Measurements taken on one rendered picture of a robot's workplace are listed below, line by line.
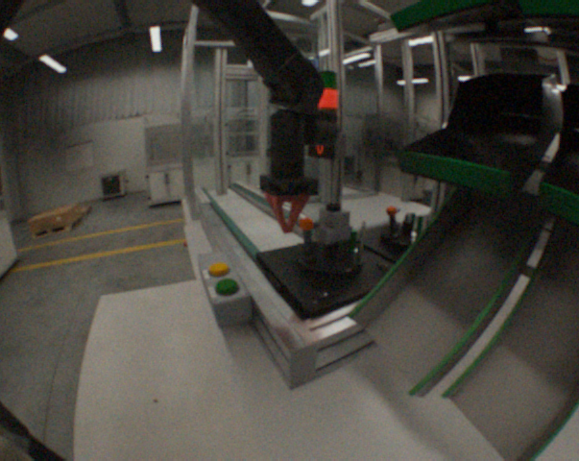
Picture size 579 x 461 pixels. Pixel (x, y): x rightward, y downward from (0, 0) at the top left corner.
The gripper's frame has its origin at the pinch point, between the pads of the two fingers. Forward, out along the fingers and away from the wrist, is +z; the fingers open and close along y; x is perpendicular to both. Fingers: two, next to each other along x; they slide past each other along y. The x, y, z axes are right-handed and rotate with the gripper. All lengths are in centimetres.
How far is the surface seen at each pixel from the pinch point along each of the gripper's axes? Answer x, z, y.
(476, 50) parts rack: -30, -38, -20
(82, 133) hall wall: 337, -121, 802
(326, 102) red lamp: -19.9, -26.0, 16.9
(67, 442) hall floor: 122, 106, 19
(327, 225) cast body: -7.8, 0.2, -1.4
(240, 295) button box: 10.1, 10.2, -1.7
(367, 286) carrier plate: -10.4, 9.2, -11.2
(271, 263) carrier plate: 1.2, 9.2, 5.2
